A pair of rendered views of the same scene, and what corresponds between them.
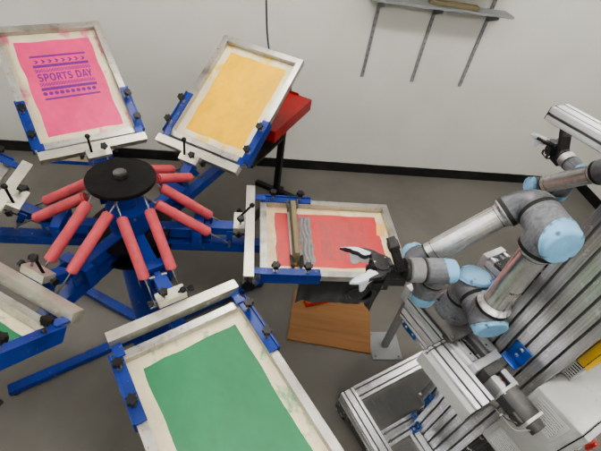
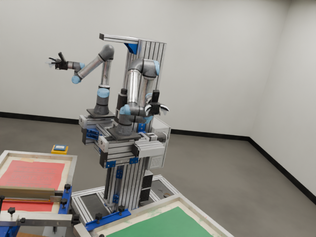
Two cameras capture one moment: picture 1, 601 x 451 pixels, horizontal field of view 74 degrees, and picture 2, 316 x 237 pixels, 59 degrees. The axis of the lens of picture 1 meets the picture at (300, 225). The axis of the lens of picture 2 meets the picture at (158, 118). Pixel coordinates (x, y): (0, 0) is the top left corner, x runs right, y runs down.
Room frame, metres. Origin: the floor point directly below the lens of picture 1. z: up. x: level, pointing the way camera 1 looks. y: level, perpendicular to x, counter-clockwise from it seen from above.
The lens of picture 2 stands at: (0.81, 1.53, 2.21)
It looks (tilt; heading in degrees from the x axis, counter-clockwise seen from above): 19 degrees down; 268
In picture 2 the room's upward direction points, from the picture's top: 10 degrees clockwise
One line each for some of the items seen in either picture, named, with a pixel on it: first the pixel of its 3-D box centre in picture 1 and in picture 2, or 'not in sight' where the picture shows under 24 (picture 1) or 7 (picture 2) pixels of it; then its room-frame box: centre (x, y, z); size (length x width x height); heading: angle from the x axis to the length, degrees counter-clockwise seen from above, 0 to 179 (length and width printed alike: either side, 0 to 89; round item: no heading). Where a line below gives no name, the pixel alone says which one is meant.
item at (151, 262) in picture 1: (131, 227); not in sight; (1.39, 0.86, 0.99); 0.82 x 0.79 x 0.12; 101
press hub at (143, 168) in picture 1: (140, 267); not in sight; (1.39, 0.86, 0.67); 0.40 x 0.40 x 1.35
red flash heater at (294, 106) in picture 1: (266, 110); not in sight; (2.74, 0.40, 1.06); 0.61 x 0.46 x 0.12; 161
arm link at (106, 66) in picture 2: not in sight; (106, 72); (1.34, -1.20, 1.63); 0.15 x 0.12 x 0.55; 100
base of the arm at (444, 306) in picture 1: (457, 302); (124, 127); (1.02, -0.67, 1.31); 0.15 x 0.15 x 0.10
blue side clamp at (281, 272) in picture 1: (290, 275); (65, 203); (1.28, 0.00, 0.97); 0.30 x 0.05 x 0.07; 101
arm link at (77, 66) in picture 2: (576, 171); (78, 66); (1.59, -1.16, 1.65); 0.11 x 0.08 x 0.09; 10
